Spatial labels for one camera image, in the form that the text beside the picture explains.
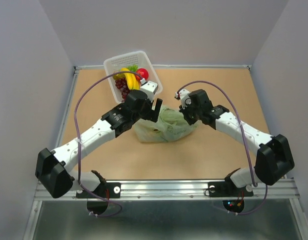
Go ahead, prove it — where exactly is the light green plastic bag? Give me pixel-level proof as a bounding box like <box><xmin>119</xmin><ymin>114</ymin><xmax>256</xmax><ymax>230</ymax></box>
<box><xmin>133</xmin><ymin>105</ymin><xmax>199</xmax><ymax>143</ymax></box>

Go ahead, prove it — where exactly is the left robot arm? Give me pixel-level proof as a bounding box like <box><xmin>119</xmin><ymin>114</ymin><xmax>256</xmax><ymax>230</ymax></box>
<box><xmin>35</xmin><ymin>90</ymin><xmax>163</xmax><ymax>199</ymax></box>

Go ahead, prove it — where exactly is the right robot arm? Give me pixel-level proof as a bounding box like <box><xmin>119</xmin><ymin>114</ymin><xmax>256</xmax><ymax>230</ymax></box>
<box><xmin>175</xmin><ymin>89</ymin><xmax>295</xmax><ymax>195</ymax></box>

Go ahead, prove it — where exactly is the small yellow-brown fruit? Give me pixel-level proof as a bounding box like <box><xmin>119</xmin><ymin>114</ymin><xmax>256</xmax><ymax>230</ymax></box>
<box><xmin>112</xmin><ymin>74</ymin><xmax>121</xmax><ymax>81</ymax></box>

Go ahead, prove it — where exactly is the yellow banana bunch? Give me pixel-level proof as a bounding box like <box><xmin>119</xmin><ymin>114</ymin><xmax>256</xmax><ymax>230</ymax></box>
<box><xmin>120</xmin><ymin>68</ymin><xmax>140</xmax><ymax>90</ymax></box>

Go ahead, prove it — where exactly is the dark red grape bunch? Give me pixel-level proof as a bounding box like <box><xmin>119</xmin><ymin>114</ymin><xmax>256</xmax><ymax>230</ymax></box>
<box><xmin>115</xmin><ymin>77</ymin><xmax>130</xmax><ymax>102</ymax></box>

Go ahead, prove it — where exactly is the red apple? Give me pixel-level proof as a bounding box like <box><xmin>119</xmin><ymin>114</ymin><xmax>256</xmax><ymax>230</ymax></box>
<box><xmin>136</xmin><ymin>68</ymin><xmax>149</xmax><ymax>80</ymax></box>

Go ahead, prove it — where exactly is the green grape bunch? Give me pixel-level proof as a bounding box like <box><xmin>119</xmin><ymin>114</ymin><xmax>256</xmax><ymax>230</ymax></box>
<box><xmin>126</xmin><ymin>64</ymin><xmax>138</xmax><ymax>72</ymax></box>

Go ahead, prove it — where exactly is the white perforated plastic basket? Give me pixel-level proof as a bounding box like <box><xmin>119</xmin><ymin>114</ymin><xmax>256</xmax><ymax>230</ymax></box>
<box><xmin>104</xmin><ymin>51</ymin><xmax>163</xmax><ymax>103</ymax></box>

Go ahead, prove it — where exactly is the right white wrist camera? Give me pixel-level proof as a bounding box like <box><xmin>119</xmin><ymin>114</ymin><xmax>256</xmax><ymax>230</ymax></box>
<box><xmin>175</xmin><ymin>89</ymin><xmax>192</xmax><ymax>109</ymax></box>

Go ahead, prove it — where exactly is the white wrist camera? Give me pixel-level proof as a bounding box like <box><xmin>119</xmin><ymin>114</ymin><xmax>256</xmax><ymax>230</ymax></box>
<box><xmin>140</xmin><ymin>78</ymin><xmax>158</xmax><ymax>102</ymax></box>
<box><xmin>175</xmin><ymin>89</ymin><xmax>192</xmax><ymax>109</ymax></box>

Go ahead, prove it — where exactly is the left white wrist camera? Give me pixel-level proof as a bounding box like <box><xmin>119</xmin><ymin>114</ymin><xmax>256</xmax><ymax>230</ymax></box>
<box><xmin>140</xmin><ymin>78</ymin><xmax>158</xmax><ymax>102</ymax></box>

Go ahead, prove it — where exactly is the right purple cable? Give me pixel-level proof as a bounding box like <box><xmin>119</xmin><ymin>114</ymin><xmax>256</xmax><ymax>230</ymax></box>
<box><xmin>177</xmin><ymin>80</ymin><xmax>269</xmax><ymax>216</ymax></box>

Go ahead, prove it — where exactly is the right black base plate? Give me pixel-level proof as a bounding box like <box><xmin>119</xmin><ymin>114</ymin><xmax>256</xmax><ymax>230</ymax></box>
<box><xmin>204</xmin><ymin>181</ymin><xmax>254</xmax><ymax>198</ymax></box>

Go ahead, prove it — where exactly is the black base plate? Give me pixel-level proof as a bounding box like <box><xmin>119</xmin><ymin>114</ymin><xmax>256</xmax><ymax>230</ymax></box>
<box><xmin>76</xmin><ymin>182</ymin><xmax>121</xmax><ymax>199</ymax></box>
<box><xmin>204</xmin><ymin>181</ymin><xmax>254</xmax><ymax>198</ymax></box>

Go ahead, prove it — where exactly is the aluminium mounting rail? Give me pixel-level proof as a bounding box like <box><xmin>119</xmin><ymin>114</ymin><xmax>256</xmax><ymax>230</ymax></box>
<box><xmin>34</xmin><ymin>178</ymin><xmax>300</xmax><ymax>202</ymax></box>

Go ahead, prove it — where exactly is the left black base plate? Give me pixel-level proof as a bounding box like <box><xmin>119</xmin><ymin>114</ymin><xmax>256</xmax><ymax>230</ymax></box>
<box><xmin>76</xmin><ymin>182</ymin><xmax>121</xmax><ymax>199</ymax></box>

